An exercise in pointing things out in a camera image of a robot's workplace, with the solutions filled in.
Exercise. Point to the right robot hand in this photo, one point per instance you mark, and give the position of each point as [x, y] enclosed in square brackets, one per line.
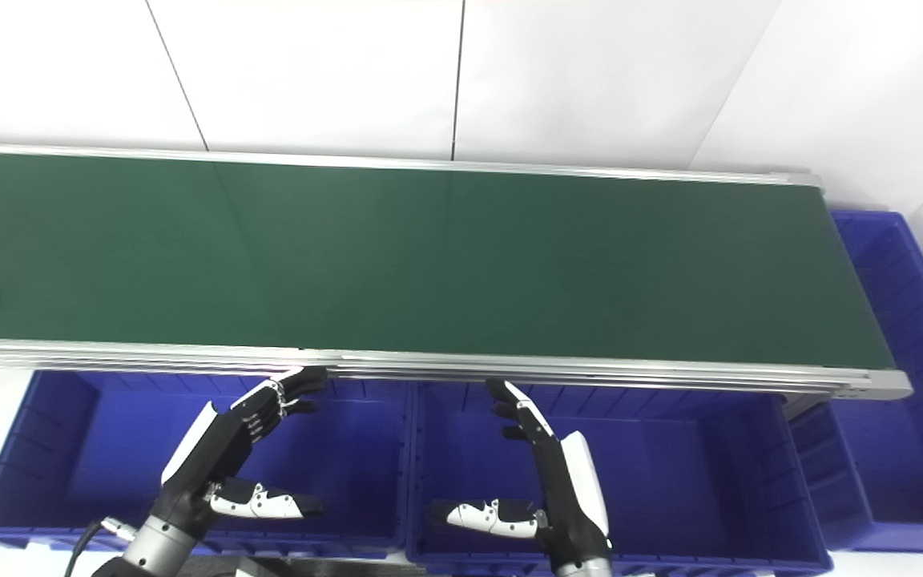
[570, 497]

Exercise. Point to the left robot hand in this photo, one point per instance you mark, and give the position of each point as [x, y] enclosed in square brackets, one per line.
[213, 457]

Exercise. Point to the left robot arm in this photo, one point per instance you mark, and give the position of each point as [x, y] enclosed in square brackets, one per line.
[153, 549]

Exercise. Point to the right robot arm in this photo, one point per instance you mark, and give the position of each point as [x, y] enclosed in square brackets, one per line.
[582, 570]

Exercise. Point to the blue plastic bin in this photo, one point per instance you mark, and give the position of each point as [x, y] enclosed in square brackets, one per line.
[902, 449]
[93, 465]
[670, 481]

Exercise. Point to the grey robot body part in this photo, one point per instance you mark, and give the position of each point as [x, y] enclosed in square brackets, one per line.
[309, 567]

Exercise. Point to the green conveyor belt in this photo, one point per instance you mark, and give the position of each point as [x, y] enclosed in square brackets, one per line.
[429, 256]

